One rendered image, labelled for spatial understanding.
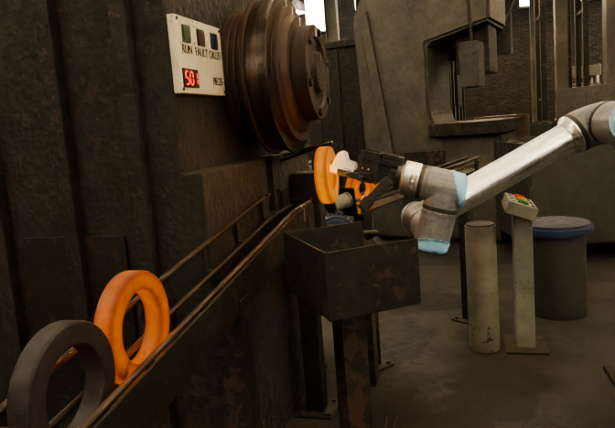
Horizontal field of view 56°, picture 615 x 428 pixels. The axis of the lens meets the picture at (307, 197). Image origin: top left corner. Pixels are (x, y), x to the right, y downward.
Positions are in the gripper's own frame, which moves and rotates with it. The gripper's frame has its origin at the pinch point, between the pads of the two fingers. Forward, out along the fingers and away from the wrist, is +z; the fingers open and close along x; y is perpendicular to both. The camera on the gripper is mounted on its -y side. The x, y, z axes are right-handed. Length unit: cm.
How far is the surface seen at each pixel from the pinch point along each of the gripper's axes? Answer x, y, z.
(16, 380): 97, -19, 13
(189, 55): 20.4, 22.5, 34.2
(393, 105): -293, 11, 19
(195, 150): 18.9, -0.1, 29.8
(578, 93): -434, 51, -130
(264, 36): 1.1, 30.9, 23.3
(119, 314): 77, -17, 12
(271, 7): -5.8, 39.0, 25.1
